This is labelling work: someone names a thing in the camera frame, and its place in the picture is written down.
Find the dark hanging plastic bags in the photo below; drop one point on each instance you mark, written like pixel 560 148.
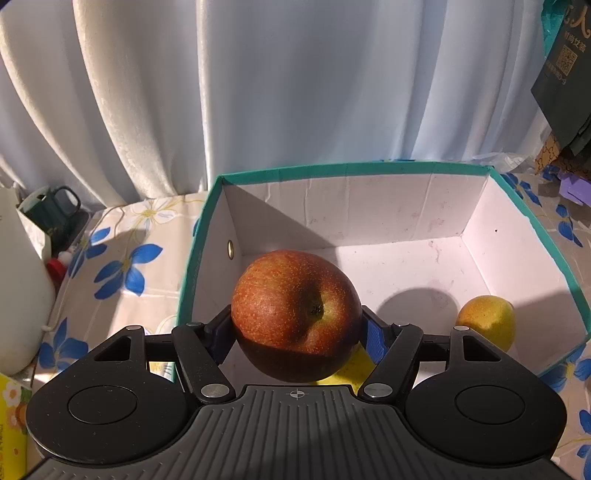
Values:
pixel 562 88

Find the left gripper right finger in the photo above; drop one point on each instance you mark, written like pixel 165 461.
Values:
pixel 394 349

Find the white curtain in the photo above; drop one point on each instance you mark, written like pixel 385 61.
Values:
pixel 125 100

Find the dark green mug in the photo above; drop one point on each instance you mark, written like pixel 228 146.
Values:
pixel 51 209

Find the yellow pear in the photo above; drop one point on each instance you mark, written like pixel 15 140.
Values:
pixel 491 316

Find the purple small box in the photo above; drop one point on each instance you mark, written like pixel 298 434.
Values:
pixel 575 189

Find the yellow tissue box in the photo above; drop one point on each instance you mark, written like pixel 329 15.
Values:
pixel 14 399

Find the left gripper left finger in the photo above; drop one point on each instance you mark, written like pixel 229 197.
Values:
pixel 200 350

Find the teal cardboard box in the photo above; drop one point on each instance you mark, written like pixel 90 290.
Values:
pixel 418 240

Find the red apple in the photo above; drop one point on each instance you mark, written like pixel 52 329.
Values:
pixel 297 316

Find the small red object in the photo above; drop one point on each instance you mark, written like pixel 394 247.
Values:
pixel 57 268

